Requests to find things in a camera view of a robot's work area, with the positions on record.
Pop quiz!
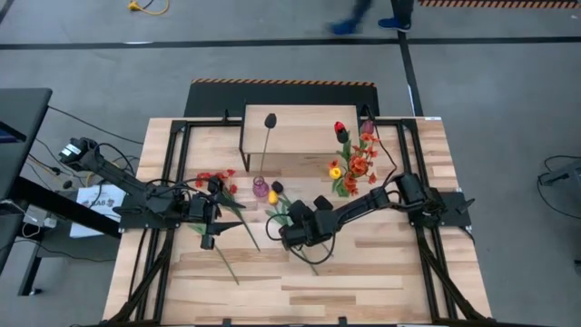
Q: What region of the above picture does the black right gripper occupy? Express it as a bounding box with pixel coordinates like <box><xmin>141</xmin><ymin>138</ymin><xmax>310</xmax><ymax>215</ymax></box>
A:
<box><xmin>277</xmin><ymin>193</ymin><xmax>340</xmax><ymax>251</ymax></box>

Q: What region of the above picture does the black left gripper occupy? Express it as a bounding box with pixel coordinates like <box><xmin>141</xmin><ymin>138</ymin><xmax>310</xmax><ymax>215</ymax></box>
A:
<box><xmin>185</xmin><ymin>175</ymin><xmax>247</xmax><ymax>251</ymax></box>

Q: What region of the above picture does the yellow artificial tulip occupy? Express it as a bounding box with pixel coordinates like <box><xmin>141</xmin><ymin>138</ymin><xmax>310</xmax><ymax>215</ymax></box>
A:
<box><xmin>329</xmin><ymin>166</ymin><xmax>346</xmax><ymax>192</ymax></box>
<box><xmin>265</xmin><ymin>190</ymin><xmax>319</xmax><ymax>277</ymax></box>

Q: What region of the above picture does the orange artificial flower bunch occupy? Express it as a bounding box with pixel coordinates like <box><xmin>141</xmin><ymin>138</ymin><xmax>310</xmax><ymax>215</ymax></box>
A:
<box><xmin>329</xmin><ymin>132</ymin><xmax>380</xmax><ymax>196</ymax></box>

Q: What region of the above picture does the black tulip with bare stem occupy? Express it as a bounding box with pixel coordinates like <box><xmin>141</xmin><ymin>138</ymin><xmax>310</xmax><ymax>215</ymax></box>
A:
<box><xmin>258</xmin><ymin>112</ymin><xmax>278</xmax><ymax>183</ymax></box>

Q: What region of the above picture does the red artificial tulip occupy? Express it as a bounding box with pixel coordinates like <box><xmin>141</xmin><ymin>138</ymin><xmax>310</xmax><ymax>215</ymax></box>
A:
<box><xmin>333</xmin><ymin>120</ymin><xmax>353</xmax><ymax>183</ymax></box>

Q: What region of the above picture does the mauve artificial tulip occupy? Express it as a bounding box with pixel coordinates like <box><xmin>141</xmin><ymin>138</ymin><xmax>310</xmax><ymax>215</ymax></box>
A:
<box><xmin>356</xmin><ymin>120</ymin><xmax>376</xmax><ymax>183</ymax></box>

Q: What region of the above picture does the wooden shelf with black legs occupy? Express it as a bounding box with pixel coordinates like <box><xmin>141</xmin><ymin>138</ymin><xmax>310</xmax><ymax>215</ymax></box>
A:
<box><xmin>239</xmin><ymin>104</ymin><xmax>364</xmax><ymax>173</ymax></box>

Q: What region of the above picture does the cream artificial tulip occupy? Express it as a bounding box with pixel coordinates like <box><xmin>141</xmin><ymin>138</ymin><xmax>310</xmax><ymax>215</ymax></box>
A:
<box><xmin>188</xmin><ymin>222</ymin><xmax>241</xmax><ymax>286</ymax></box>

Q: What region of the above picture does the purple glass vase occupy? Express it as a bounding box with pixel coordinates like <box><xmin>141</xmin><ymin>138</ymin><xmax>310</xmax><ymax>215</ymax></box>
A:
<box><xmin>251</xmin><ymin>175</ymin><xmax>271</xmax><ymax>199</ymax></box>

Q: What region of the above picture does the red artificial flower bunch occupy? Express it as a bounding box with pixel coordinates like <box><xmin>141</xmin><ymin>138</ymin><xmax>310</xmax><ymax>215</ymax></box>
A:
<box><xmin>194</xmin><ymin>168</ymin><xmax>262</xmax><ymax>253</ymax></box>

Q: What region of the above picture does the green glass vase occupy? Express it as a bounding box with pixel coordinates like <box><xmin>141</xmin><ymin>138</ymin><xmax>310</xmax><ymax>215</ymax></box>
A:
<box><xmin>335</xmin><ymin>179</ymin><xmax>354</xmax><ymax>199</ymax></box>

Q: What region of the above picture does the black hazard-striped floor mat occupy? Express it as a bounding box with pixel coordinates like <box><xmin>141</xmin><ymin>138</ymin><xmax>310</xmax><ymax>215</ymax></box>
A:
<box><xmin>183</xmin><ymin>77</ymin><xmax>380</xmax><ymax>118</ymax></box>

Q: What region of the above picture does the white paper sheet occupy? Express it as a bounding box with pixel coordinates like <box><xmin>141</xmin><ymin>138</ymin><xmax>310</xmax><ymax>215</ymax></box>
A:
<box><xmin>70</xmin><ymin>183</ymin><xmax>126</xmax><ymax>240</ymax></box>

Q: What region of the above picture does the grey power box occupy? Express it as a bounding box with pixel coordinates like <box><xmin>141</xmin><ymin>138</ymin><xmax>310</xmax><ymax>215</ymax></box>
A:
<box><xmin>22</xmin><ymin>204</ymin><xmax>58</xmax><ymax>228</ymax></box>

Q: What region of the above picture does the person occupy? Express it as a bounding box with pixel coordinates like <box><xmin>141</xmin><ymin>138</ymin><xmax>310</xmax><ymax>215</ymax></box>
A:
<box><xmin>327</xmin><ymin>0</ymin><xmax>415</xmax><ymax>36</ymax></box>

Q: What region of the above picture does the black desk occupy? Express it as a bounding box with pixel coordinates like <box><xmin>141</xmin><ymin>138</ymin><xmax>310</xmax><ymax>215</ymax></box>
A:
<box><xmin>0</xmin><ymin>87</ymin><xmax>123</xmax><ymax>297</ymax></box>

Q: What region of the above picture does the dark device with blue screen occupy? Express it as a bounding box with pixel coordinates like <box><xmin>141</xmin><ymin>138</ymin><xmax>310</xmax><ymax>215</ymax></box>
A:
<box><xmin>0</xmin><ymin>120</ymin><xmax>27</xmax><ymax>145</ymax></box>

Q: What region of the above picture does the grey floor device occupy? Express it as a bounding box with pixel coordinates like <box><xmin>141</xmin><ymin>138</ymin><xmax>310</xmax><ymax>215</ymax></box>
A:
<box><xmin>538</xmin><ymin>163</ymin><xmax>581</xmax><ymax>186</ymax></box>

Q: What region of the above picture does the hazard-striped floor strip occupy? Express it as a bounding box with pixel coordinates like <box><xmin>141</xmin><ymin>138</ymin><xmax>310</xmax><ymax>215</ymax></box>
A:
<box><xmin>417</xmin><ymin>0</ymin><xmax>581</xmax><ymax>9</ymax></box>

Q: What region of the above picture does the black metal table frame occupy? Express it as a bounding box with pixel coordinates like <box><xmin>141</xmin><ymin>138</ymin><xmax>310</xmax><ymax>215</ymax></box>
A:
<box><xmin>104</xmin><ymin>108</ymin><xmax>497</xmax><ymax>327</ymax></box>

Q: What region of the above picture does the black cable to right arm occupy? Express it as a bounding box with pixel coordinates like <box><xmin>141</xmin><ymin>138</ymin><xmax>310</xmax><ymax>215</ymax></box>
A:
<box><xmin>362</xmin><ymin>104</ymin><xmax>403</xmax><ymax>192</ymax></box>

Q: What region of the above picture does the black floor cable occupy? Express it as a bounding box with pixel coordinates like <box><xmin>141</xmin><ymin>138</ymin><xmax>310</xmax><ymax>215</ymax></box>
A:
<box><xmin>47</xmin><ymin>104</ymin><xmax>144</xmax><ymax>145</ymax></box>

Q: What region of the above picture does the yellow floor cable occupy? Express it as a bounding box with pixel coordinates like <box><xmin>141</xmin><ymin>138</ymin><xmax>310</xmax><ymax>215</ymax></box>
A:
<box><xmin>126</xmin><ymin>0</ymin><xmax>171</xmax><ymax>16</ymax></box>

